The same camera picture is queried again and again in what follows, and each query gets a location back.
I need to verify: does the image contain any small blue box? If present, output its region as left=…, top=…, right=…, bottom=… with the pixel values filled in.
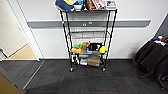
left=86, top=49, right=94, bottom=55

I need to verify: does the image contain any green toy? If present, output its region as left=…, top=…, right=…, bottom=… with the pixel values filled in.
left=73, top=43, right=82, bottom=50

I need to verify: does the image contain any orange yellow box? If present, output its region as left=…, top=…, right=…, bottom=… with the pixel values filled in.
left=71, top=47, right=83, bottom=55

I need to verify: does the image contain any black bag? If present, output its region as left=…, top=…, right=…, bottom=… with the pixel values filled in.
left=89, top=42, right=103, bottom=52

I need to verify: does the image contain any grey flat tray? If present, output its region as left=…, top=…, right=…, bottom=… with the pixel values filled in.
left=79, top=50, right=103, bottom=59

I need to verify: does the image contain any dark black white pack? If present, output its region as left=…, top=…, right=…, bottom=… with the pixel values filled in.
left=72, top=54, right=81, bottom=65

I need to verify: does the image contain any small white box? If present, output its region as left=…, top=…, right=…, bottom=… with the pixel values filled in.
left=79, top=58, right=89, bottom=67

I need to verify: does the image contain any brown cardboard box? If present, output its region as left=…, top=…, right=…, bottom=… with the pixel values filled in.
left=87, top=55, right=101, bottom=68

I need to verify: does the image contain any orange brown bag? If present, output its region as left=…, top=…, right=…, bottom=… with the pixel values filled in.
left=85, top=0, right=96, bottom=11

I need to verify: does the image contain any black upright book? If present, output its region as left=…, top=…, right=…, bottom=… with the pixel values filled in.
left=82, top=0, right=89, bottom=11

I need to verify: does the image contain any light blue soft toy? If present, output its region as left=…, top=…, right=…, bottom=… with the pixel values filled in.
left=75, top=0, right=85, bottom=6

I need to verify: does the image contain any white picture box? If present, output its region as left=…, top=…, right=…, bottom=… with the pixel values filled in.
left=105, top=0, right=118, bottom=10

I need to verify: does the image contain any black chair cart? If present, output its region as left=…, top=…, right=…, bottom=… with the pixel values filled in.
left=132, top=34, right=168, bottom=92

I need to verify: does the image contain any wooden door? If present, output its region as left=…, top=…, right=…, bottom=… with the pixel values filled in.
left=0, top=64, right=26, bottom=94

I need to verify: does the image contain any wall socket on band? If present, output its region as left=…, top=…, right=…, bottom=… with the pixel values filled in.
left=81, top=21, right=93, bottom=27

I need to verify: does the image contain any black wire shelf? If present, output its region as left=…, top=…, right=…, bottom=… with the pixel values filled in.
left=59, top=8, right=119, bottom=73

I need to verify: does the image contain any long grey wall band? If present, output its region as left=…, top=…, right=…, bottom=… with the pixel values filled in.
left=27, top=18, right=152, bottom=29

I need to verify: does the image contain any white door frame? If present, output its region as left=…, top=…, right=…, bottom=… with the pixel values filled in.
left=8, top=0, right=45, bottom=62

